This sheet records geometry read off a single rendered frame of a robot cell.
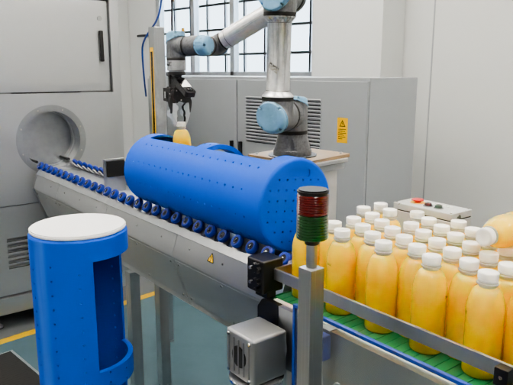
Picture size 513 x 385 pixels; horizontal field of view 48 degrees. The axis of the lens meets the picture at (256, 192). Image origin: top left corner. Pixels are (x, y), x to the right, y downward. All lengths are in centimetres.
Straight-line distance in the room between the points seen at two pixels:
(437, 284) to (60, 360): 109
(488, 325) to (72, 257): 107
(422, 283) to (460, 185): 326
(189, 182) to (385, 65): 277
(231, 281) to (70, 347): 50
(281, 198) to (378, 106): 179
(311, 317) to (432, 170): 347
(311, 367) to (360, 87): 230
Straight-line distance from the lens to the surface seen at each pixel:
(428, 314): 126
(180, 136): 230
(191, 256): 200
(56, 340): 179
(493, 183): 438
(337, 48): 465
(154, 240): 222
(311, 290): 116
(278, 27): 207
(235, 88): 401
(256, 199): 164
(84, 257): 168
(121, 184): 281
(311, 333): 120
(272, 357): 146
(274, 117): 206
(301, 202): 111
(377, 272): 132
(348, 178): 341
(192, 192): 191
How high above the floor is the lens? 148
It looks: 12 degrees down
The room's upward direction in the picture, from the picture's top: straight up
